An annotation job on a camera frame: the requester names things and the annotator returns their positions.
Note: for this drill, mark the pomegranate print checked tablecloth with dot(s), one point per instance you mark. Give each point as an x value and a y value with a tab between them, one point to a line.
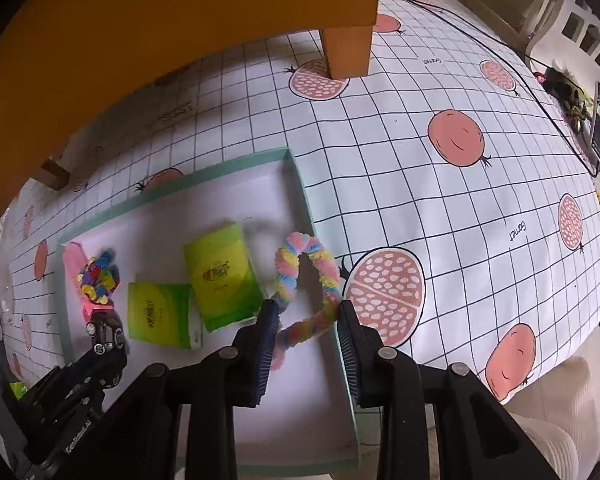
405	185

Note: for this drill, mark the shallow teal cardboard box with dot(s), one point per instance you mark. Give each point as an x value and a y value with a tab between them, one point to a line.
305	435

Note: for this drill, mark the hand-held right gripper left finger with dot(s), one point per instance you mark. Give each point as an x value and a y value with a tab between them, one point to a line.
265	352

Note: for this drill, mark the cream ribbed chair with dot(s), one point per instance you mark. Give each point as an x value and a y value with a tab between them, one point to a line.
555	425

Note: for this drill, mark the white cutout shelf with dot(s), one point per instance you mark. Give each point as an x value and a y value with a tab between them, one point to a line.
580	35

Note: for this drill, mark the green tissue pack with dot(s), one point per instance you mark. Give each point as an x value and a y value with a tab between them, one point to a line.
160	315
222	275

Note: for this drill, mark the wooden nightstand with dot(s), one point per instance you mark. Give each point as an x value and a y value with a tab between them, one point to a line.
180	35

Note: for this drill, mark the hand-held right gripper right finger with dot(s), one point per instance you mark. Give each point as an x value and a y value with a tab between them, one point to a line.
352	357

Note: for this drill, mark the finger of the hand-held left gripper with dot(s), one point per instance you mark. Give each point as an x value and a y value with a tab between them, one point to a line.
116	340
95	335

